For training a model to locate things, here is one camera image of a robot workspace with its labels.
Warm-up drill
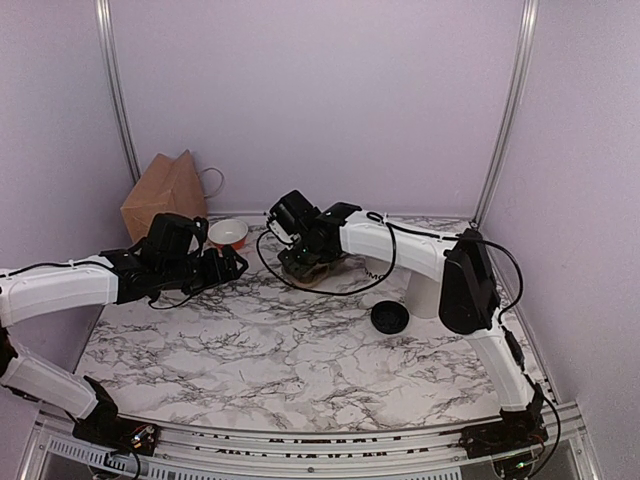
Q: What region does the left aluminium frame post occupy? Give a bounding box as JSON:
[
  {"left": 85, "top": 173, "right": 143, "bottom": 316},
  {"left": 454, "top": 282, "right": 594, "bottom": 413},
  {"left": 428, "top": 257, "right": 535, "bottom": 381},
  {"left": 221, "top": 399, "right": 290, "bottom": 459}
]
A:
[{"left": 94, "top": 0, "right": 141, "bottom": 184}]

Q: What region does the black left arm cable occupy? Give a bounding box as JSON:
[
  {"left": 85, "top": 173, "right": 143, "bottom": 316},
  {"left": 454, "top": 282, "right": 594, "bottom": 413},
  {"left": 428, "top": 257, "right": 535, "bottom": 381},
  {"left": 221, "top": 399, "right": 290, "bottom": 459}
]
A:
[{"left": 0, "top": 259, "right": 211, "bottom": 312}]

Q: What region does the aluminium frame post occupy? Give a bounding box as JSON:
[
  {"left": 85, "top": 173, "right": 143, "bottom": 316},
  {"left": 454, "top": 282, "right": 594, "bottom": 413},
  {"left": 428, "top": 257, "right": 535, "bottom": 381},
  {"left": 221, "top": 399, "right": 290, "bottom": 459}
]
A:
[
  {"left": 94, "top": 0, "right": 141, "bottom": 184},
  {"left": 473, "top": 0, "right": 540, "bottom": 226}
]

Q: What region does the brown pulp cup carrier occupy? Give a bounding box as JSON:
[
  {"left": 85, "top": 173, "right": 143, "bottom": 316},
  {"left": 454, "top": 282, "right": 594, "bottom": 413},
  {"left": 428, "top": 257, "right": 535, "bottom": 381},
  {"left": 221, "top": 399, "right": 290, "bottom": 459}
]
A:
[{"left": 281, "top": 254, "right": 348, "bottom": 288}]

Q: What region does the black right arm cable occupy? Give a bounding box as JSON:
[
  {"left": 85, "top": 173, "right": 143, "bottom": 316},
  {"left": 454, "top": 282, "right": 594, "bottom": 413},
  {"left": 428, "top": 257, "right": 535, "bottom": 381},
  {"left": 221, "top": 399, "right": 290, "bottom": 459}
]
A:
[{"left": 255, "top": 210, "right": 564, "bottom": 466}]

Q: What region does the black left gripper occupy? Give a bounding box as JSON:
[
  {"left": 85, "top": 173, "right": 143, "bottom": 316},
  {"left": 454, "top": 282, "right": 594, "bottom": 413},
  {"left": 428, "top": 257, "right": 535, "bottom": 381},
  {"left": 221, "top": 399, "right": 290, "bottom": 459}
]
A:
[{"left": 159, "top": 244, "right": 248, "bottom": 296}]

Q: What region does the white cylindrical utensil holder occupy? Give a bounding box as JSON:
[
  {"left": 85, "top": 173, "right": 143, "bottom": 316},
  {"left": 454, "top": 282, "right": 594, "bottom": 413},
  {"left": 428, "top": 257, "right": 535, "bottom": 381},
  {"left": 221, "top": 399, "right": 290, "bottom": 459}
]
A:
[{"left": 405, "top": 272, "right": 441, "bottom": 319}]

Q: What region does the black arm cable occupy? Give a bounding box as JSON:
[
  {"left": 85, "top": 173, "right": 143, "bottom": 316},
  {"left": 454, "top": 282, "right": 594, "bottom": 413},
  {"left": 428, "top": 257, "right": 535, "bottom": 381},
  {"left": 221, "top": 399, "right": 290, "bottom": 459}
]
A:
[
  {"left": 255, "top": 210, "right": 564, "bottom": 466},
  {"left": 0, "top": 259, "right": 211, "bottom": 312}
]

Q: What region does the orange white bowl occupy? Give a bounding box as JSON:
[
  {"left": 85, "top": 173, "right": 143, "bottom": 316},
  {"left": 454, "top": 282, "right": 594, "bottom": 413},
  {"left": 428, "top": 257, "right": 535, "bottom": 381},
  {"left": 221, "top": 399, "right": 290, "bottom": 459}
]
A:
[{"left": 208, "top": 219, "right": 249, "bottom": 250}]

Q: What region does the aluminium front rail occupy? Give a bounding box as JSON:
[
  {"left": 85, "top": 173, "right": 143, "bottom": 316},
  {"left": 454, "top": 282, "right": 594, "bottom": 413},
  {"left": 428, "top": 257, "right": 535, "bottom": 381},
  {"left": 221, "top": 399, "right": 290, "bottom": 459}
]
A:
[{"left": 17, "top": 404, "right": 603, "bottom": 479}]

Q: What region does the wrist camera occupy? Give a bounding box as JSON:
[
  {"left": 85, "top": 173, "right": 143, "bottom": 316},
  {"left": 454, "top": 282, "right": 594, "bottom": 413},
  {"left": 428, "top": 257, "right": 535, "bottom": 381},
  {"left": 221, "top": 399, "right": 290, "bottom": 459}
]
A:
[
  {"left": 191, "top": 217, "right": 209, "bottom": 251},
  {"left": 266, "top": 214, "right": 290, "bottom": 244}
]

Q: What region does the white paper cup stack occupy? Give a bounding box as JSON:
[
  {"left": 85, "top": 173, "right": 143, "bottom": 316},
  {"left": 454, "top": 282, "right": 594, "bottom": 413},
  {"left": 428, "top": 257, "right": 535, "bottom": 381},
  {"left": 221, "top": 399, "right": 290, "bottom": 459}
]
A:
[{"left": 364, "top": 256, "right": 395, "bottom": 289}]

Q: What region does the right aluminium frame post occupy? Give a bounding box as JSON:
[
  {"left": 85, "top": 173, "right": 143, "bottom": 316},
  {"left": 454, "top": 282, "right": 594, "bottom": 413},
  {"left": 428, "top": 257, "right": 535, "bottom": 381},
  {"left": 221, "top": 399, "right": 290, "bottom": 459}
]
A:
[{"left": 473, "top": 0, "right": 540, "bottom": 226}]

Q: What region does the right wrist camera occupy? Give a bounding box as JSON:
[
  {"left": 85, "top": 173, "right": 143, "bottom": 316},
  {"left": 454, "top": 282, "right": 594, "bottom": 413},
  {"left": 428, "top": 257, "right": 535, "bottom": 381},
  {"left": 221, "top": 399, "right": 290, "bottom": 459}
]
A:
[{"left": 266, "top": 214, "right": 290, "bottom": 244}]

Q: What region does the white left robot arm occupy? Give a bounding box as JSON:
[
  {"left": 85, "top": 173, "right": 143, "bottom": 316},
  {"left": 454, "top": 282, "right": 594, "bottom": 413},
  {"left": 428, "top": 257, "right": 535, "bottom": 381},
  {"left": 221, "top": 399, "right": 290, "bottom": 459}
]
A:
[{"left": 1, "top": 213, "right": 248, "bottom": 445}]

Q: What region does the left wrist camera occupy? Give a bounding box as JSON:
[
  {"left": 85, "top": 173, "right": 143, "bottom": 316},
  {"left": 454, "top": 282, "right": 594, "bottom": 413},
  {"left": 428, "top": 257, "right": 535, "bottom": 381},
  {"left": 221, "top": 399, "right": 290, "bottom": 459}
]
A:
[{"left": 191, "top": 217, "right": 209, "bottom": 251}]

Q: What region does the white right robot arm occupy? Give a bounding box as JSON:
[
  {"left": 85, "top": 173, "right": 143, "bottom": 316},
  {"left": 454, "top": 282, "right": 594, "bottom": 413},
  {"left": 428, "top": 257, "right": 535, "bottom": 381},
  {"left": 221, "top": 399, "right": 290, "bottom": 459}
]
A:
[{"left": 267, "top": 190, "right": 541, "bottom": 448}]

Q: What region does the brown paper bag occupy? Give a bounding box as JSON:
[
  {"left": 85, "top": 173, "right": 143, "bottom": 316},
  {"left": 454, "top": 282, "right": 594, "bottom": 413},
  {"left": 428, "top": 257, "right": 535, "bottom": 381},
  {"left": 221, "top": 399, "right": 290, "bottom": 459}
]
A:
[{"left": 120, "top": 150, "right": 226, "bottom": 243}]

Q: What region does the black plastic cup lid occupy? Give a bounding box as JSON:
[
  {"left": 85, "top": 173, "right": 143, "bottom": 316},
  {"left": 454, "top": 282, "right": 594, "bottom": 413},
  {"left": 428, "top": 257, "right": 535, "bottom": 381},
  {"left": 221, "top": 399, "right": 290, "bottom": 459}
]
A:
[{"left": 370, "top": 300, "right": 410, "bottom": 335}]

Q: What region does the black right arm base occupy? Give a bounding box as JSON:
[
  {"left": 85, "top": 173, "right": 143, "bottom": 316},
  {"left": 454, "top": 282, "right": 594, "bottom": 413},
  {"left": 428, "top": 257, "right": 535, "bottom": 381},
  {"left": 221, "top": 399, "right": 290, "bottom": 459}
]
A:
[{"left": 458, "top": 384, "right": 549, "bottom": 459}]

